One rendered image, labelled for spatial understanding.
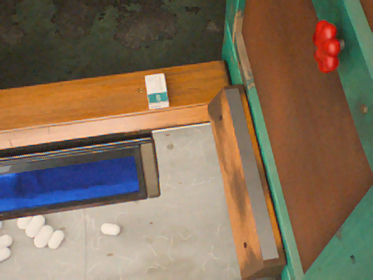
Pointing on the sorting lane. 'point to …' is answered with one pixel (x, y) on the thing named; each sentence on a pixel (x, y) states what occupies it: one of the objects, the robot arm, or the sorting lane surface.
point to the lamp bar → (77, 174)
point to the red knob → (326, 47)
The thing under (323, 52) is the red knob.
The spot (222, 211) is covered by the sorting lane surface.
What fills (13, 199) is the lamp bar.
